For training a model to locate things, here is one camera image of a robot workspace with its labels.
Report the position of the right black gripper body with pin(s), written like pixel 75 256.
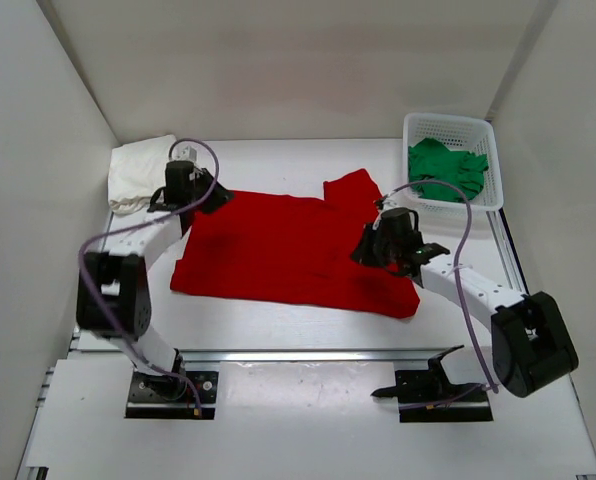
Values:
pixel 387 251

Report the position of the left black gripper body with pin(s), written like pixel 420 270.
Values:
pixel 196 195

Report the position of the white t shirt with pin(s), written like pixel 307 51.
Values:
pixel 136 171

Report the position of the red t shirt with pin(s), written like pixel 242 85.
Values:
pixel 293 250

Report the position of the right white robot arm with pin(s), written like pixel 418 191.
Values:
pixel 530 344

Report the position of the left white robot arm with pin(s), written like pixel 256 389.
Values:
pixel 114 301

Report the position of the green t shirt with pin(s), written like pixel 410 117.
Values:
pixel 432 160

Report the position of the white plastic basket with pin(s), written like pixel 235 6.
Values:
pixel 458 133

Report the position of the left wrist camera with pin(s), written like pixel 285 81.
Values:
pixel 187 153

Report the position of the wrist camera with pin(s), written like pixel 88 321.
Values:
pixel 385 203
pixel 187 153

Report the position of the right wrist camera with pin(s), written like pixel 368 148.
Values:
pixel 385 203

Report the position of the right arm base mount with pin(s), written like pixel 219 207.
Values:
pixel 428 396

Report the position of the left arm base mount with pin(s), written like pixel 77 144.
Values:
pixel 165 398

